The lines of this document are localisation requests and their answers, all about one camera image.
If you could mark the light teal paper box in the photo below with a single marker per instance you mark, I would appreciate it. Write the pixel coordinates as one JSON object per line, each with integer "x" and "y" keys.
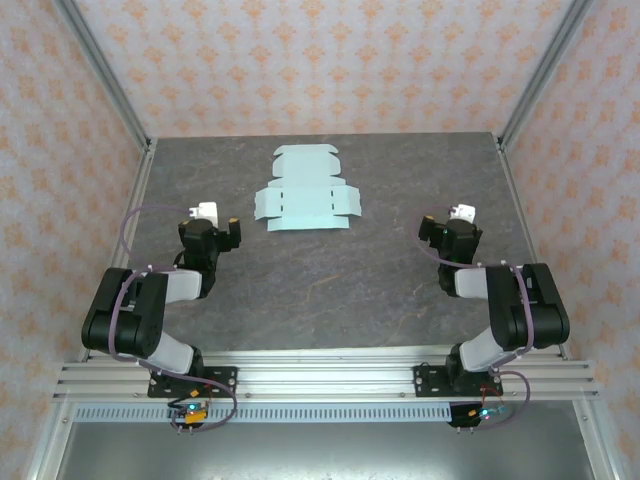
{"x": 305, "y": 200}

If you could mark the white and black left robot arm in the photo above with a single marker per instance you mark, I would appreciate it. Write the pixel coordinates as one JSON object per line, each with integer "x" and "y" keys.
{"x": 150, "y": 310}

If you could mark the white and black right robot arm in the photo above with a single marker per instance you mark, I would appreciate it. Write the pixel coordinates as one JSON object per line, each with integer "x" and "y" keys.
{"x": 510, "y": 310}

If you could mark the grey metal sheet panel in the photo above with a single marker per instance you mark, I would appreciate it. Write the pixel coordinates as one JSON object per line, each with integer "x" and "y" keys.
{"x": 325, "y": 450}

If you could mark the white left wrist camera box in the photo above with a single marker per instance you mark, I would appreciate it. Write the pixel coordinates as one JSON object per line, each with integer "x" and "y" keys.
{"x": 206, "y": 212}

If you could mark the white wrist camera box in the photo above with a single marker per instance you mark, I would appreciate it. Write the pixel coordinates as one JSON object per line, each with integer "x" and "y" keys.
{"x": 464, "y": 212}
{"x": 206, "y": 212}

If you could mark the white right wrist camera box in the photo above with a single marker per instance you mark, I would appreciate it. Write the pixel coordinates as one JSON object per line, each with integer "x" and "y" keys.
{"x": 464, "y": 212}

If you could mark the aluminium table side rail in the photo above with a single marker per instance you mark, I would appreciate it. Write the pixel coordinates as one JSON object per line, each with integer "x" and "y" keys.
{"x": 127, "y": 240}
{"x": 527, "y": 240}

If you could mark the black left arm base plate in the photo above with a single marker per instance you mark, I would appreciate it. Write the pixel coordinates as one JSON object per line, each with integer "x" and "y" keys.
{"x": 225, "y": 376}

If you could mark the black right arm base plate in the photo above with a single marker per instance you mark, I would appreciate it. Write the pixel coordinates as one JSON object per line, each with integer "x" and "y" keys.
{"x": 426, "y": 381}

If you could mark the aluminium frame post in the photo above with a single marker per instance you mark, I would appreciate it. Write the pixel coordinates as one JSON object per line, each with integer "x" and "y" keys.
{"x": 542, "y": 75}
{"x": 107, "y": 75}

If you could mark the aluminium mounting rail beam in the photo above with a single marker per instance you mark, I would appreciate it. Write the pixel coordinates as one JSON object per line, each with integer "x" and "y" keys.
{"x": 325, "y": 375}

